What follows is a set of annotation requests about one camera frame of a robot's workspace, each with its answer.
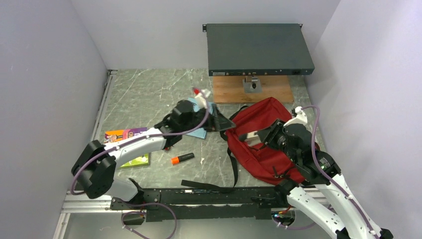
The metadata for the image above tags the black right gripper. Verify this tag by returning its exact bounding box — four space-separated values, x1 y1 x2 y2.
257 118 299 164

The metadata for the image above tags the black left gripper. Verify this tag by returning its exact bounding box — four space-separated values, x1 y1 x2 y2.
181 104 235 133

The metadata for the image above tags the light blue cat notebook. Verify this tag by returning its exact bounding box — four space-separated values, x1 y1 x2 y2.
187 98 215 139

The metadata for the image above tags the red fabric backpack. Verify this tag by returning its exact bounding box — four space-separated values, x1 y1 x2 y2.
225 97 305 185

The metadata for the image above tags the orange black highlighter marker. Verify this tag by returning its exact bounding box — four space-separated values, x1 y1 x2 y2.
171 153 195 165

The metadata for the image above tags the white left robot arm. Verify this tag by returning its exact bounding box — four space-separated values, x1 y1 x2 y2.
71 100 235 209

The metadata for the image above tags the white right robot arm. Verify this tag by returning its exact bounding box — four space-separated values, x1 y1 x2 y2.
238 119 394 239

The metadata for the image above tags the wooden board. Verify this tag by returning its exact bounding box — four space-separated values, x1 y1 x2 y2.
212 76 294 104

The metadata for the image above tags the green book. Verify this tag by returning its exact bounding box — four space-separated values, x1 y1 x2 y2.
120 153 150 168

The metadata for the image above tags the Roald Dahl Charlie book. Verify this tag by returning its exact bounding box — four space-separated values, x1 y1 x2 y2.
104 127 147 143

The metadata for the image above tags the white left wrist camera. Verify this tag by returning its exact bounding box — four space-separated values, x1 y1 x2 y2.
193 87 211 109

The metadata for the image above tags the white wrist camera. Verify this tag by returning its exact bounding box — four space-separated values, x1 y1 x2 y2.
193 87 211 109
291 106 308 125

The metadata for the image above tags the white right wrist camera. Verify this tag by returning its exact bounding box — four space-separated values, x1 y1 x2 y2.
291 106 308 125

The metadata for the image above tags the grey metal camera mount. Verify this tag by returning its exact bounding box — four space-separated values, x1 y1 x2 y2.
242 76 262 94

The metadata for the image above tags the dark rack-mount network switch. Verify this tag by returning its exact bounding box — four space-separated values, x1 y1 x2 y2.
203 23 315 76

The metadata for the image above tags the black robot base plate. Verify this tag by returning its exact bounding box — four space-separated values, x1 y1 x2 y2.
110 187 289 222

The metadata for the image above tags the aluminium rail frame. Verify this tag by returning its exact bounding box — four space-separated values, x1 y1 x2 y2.
52 69 360 239

